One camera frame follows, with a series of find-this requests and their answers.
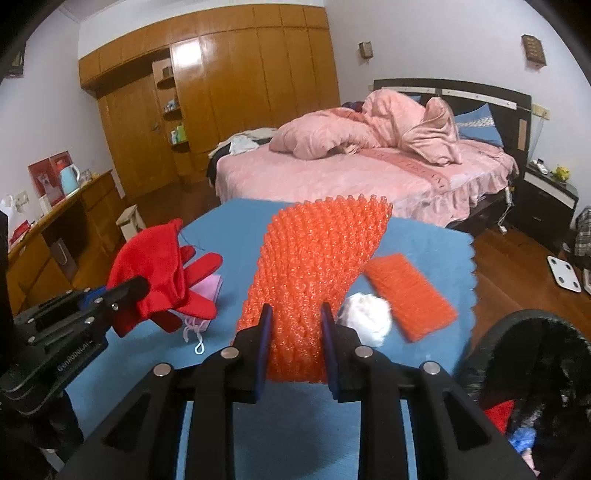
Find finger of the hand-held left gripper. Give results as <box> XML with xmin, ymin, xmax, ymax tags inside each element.
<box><xmin>16</xmin><ymin>285</ymin><xmax>109</xmax><ymax>330</ymax></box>
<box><xmin>85</xmin><ymin>276</ymin><xmax>151</xmax><ymax>326</ymax></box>

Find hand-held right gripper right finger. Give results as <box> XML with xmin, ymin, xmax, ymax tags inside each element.
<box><xmin>320</xmin><ymin>302</ymin><xmax>536</xmax><ymax>480</ymax></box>

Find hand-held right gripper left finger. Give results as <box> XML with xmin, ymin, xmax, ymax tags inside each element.
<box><xmin>60</xmin><ymin>304</ymin><xmax>274</xmax><ymax>480</ymax></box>

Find red glove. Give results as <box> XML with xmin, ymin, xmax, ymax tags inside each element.
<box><xmin>107</xmin><ymin>219</ymin><xmax>223</xmax><ymax>337</ymax></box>

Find large orange foam net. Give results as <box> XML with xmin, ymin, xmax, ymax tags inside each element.
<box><xmin>231</xmin><ymin>195</ymin><xmax>393</xmax><ymax>385</ymax></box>

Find red cloth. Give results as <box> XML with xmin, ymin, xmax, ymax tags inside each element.
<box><xmin>482</xmin><ymin>399</ymin><xmax>515</xmax><ymax>435</ymax></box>

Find trash bin with black bag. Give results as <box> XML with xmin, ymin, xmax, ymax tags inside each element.
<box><xmin>455</xmin><ymin>310</ymin><xmax>591</xmax><ymax>480</ymax></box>

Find grey paper bag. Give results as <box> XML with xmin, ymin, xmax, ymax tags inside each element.
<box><xmin>51</xmin><ymin>237</ymin><xmax>79</xmax><ymax>282</ymax></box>

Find white crumpled tissue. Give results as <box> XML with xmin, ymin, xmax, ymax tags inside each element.
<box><xmin>336</xmin><ymin>293</ymin><xmax>393</xmax><ymax>349</ymax></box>

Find wooden stool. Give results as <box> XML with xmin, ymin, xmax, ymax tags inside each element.
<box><xmin>115</xmin><ymin>204</ymin><xmax>147</xmax><ymax>243</ymax></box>

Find blue tablecloth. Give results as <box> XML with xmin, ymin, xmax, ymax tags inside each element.
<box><xmin>44</xmin><ymin>198</ymin><xmax>476</xmax><ymax>480</ymax></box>

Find wooden desk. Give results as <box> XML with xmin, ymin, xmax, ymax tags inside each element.
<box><xmin>7</xmin><ymin>170</ymin><xmax>125</xmax><ymax>315</ymax></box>

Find small orange foam net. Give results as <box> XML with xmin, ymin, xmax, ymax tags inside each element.
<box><xmin>362</xmin><ymin>253</ymin><xmax>459</xmax><ymax>343</ymax></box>

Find white bag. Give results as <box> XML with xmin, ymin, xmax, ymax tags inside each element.
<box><xmin>0</xmin><ymin>194</ymin><xmax>31</xmax><ymax>217</ymax></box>

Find light blue kettle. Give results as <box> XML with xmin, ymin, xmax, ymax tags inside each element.
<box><xmin>58</xmin><ymin>165</ymin><xmax>81</xmax><ymax>195</ymax></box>

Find red box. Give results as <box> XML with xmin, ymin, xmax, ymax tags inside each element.
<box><xmin>28</xmin><ymin>151</ymin><xmax>75</xmax><ymax>206</ymax></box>

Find dark cloth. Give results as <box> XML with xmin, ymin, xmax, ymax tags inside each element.
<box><xmin>207</xmin><ymin>145</ymin><xmax>232</xmax><ymax>183</ymax></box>

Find bed with pink sheet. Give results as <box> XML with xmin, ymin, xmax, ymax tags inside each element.
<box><xmin>208</xmin><ymin>78</ymin><xmax>533</xmax><ymax>232</ymax></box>

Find white clothes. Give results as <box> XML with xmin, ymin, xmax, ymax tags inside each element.
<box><xmin>228</xmin><ymin>134</ymin><xmax>262</xmax><ymax>155</ymax></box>

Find wooden wardrobe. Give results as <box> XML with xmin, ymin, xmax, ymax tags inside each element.
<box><xmin>78</xmin><ymin>4</ymin><xmax>340</xmax><ymax>199</ymax></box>

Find white bathroom scale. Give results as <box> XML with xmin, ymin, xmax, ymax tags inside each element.
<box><xmin>547</xmin><ymin>255</ymin><xmax>581</xmax><ymax>292</ymax></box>

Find pink duvet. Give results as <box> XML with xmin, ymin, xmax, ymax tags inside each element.
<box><xmin>269</xmin><ymin>89</ymin><xmax>462</xmax><ymax>166</ymax></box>

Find dark nightstand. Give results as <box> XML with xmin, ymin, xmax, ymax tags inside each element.
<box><xmin>512</xmin><ymin>162</ymin><xmax>580</xmax><ymax>252</ymax></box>

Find large blue pillow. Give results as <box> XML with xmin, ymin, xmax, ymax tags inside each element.
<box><xmin>455</xmin><ymin>104</ymin><xmax>504</xmax><ymax>148</ymax></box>

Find large wall lamp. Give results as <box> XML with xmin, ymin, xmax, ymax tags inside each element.
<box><xmin>522</xmin><ymin>34</ymin><xmax>548</xmax><ymax>66</ymax></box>

